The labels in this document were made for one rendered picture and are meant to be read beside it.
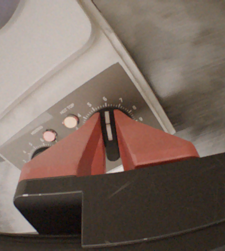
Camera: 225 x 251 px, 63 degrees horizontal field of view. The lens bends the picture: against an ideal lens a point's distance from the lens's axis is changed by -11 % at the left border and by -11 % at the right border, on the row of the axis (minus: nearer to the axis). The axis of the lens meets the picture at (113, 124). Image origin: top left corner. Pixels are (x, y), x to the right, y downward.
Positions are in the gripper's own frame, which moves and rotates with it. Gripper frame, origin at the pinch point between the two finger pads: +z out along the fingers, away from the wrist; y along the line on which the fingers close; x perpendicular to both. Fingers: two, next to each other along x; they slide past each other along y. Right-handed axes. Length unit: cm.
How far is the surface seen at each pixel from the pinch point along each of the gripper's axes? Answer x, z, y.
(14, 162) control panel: 3.0, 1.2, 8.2
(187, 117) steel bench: 3.1, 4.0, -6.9
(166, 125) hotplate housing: 1.9, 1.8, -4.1
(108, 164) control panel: 4.5, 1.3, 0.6
